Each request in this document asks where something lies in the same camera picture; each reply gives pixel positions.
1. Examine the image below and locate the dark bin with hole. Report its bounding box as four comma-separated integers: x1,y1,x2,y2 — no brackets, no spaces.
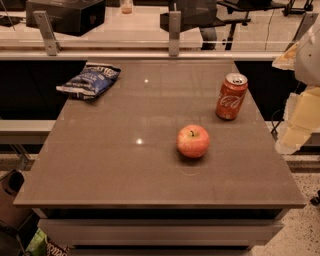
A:
0,170,32,232

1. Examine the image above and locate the blue chip bag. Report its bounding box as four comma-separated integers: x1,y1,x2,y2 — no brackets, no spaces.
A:
56,64,121,100

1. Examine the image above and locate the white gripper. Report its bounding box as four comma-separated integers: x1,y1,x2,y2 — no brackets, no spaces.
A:
272,22,320,155

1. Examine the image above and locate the right metal bracket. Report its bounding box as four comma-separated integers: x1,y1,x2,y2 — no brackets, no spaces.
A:
293,12,319,42

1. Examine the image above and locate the red coke can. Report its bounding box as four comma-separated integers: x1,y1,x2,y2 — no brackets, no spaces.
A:
216,73,248,120

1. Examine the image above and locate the green snack bag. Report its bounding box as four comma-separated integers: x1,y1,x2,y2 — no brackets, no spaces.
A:
25,228,47,256

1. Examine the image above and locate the metal bracket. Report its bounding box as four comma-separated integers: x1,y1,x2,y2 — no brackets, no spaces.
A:
33,10,61,56
169,11,181,57
293,12,319,42

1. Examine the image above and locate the brown snack bag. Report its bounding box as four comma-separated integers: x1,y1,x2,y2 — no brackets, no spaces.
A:
46,239,69,256

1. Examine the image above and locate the clear plastic cup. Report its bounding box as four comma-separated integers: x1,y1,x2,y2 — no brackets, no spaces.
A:
120,0,133,14

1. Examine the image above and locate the red apple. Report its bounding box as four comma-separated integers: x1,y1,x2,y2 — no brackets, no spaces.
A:
176,124,210,158

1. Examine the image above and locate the middle metal bracket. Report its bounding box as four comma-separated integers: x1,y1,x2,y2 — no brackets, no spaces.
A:
169,11,181,57

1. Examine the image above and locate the black box on counter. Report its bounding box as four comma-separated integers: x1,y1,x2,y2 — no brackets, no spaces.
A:
26,0,106,36

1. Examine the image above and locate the black office chair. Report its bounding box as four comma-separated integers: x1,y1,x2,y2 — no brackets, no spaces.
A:
160,0,286,50

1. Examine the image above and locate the left metal bracket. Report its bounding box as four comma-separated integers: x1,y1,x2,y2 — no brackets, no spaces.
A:
33,10,61,56

